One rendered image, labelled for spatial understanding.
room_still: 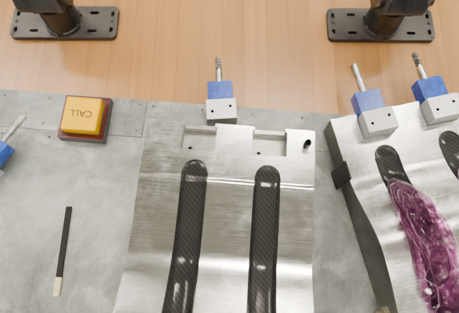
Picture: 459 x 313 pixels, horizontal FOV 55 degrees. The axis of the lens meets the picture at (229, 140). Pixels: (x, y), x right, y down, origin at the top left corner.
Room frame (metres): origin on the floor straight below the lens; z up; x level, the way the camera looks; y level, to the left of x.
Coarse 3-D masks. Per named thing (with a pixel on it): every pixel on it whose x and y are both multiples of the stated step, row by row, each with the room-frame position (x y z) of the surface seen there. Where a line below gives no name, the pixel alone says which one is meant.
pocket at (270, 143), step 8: (256, 136) 0.24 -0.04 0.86; (264, 136) 0.24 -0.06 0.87; (272, 136) 0.24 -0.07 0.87; (280, 136) 0.23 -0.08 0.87; (256, 144) 0.22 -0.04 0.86; (264, 144) 0.22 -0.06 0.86; (272, 144) 0.22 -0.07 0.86; (280, 144) 0.22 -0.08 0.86; (256, 152) 0.21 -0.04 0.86; (264, 152) 0.21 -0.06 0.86; (272, 152) 0.21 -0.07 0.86; (280, 152) 0.21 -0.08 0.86
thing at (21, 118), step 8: (16, 120) 0.28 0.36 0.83; (24, 120) 0.28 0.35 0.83; (8, 128) 0.26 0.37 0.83; (16, 128) 0.26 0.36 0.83; (8, 136) 0.25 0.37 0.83; (0, 144) 0.23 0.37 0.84; (0, 152) 0.22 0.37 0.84; (8, 152) 0.22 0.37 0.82; (0, 160) 0.21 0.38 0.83; (0, 176) 0.19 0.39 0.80
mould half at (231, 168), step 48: (144, 144) 0.21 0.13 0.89; (240, 144) 0.21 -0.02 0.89; (288, 144) 0.21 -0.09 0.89; (144, 192) 0.14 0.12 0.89; (240, 192) 0.14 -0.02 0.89; (288, 192) 0.14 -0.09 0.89; (144, 240) 0.07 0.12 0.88; (240, 240) 0.07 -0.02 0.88; (288, 240) 0.07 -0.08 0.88; (144, 288) 0.01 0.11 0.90; (240, 288) 0.01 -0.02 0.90; (288, 288) 0.01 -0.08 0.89
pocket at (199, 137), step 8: (184, 128) 0.25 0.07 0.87; (192, 128) 0.25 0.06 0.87; (200, 128) 0.25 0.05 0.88; (208, 128) 0.25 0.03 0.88; (216, 128) 0.24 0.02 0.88; (184, 136) 0.24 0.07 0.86; (192, 136) 0.24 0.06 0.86; (200, 136) 0.24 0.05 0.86; (208, 136) 0.24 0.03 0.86; (216, 136) 0.24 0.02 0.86; (184, 144) 0.22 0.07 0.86; (192, 144) 0.22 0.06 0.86; (200, 144) 0.22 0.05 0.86; (208, 144) 0.22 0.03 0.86
